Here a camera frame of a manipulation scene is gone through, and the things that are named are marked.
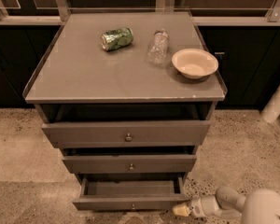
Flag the grey top drawer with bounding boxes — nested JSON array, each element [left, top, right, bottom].
[[42, 120, 210, 148]]

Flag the white paper bowl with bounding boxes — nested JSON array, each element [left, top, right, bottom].
[[172, 49, 218, 79]]

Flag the grey drawer cabinet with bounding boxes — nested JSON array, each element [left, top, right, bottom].
[[22, 11, 228, 185]]

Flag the white cylindrical post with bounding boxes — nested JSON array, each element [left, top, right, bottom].
[[260, 85, 280, 123]]

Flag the clear plastic bottle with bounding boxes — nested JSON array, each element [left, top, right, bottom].
[[146, 29, 169, 65]]

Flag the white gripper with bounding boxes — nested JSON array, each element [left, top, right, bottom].
[[173, 195, 220, 217]]

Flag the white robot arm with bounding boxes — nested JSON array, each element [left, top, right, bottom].
[[173, 187, 280, 224]]

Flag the grey middle drawer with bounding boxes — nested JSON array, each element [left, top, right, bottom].
[[63, 147, 196, 174]]

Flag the crushed green soda can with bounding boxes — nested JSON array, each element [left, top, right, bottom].
[[101, 27, 133, 51]]

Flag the grey bottom drawer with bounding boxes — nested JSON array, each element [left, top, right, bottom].
[[73, 174, 189, 211]]

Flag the grey drawer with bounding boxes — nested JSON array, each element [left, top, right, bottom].
[[73, 174, 189, 211], [42, 120, 210, 148], [63, 147, 196, 174]]

